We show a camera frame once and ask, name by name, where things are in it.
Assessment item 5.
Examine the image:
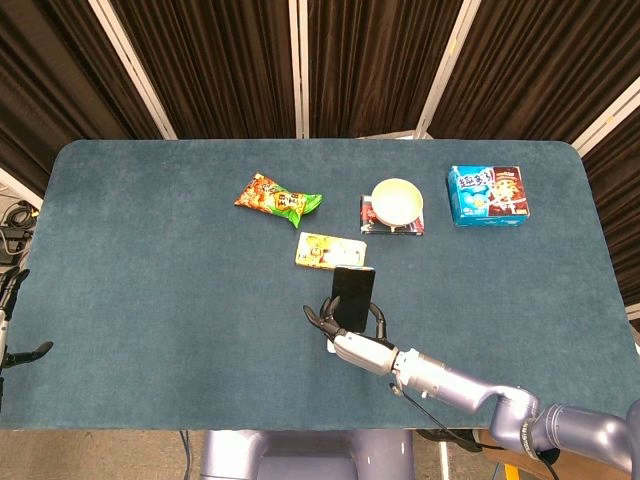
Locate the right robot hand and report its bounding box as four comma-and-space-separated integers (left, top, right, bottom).
303, 295, 401, 375

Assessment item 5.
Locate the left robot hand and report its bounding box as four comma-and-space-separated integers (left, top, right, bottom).
0, 268, 54, 371

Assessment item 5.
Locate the yellow snack box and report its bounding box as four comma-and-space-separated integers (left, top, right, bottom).
293, 231, 368, 270

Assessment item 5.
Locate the grey robot torso base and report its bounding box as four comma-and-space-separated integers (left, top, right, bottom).
199, 428, 416, 480

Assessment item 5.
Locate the black red flat box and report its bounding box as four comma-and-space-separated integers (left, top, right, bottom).
358, 193, 427, 236

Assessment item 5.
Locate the blue felt table cover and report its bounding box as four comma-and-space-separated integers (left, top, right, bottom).
0, 138, 640, 432

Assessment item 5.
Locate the cream ceramic bowl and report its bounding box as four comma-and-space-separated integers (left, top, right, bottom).
370, 178, 425, 227

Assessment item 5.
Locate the brown wooden board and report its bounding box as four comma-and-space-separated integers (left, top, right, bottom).
477, 428, 557, 480

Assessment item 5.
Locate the green orange chip bag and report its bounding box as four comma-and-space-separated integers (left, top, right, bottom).
233, 172, 324, 230

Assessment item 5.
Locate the blue cookie box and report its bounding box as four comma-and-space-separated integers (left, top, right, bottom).
446, 165, 532, 229

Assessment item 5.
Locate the dark brown curtain panel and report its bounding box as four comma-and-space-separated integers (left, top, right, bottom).
307, 0, 465, 139
0, 0, 166, 197
110, 0, 301, 141
428, 0, 640, 142
581, 102, 640, 307

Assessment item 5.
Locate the black cable bundle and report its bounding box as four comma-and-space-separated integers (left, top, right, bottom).
0, 199, 37, 267

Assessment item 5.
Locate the white screen frame post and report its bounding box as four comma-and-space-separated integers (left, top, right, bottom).
571, 74, 640, 152
88, 0, 178, 141
0, 167, 44, 209
288, 0, 311, 140
416, 0, 482, 140

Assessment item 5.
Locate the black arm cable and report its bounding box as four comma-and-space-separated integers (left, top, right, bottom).
388, 382, 484, 454

